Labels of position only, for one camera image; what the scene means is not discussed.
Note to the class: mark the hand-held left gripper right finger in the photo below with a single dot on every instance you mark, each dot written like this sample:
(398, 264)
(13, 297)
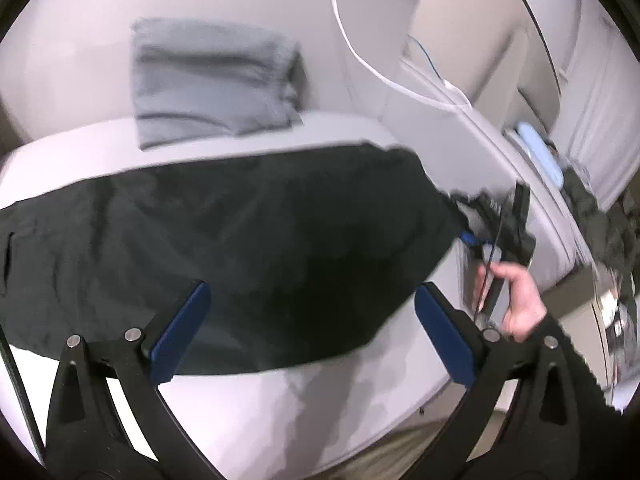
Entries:
(442, 335)

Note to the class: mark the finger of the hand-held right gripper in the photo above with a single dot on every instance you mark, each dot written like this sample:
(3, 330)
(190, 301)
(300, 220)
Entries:
(480, 220)

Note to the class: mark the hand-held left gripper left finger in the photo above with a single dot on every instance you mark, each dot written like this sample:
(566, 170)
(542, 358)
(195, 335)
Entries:
(177, 335)

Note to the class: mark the black pants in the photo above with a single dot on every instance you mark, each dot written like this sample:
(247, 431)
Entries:
(250, 240)

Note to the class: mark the person's right forearm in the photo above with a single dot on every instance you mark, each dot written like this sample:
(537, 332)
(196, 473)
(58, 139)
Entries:
(590, 375)

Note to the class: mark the folded grey pants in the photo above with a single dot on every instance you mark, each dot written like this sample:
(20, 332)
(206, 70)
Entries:
(210, 80)

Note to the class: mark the person's right hand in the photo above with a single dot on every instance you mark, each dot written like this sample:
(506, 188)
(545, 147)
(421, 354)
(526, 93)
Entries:
(525, 305)

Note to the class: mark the dark green cloth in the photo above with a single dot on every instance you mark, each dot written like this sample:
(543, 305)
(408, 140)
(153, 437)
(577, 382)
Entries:
(600, 225)

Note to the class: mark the light blue pillow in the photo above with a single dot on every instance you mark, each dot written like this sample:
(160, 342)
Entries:
(542, 152)

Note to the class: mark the light grey sofa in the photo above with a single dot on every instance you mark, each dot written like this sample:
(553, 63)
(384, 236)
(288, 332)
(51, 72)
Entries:
(250, 410)

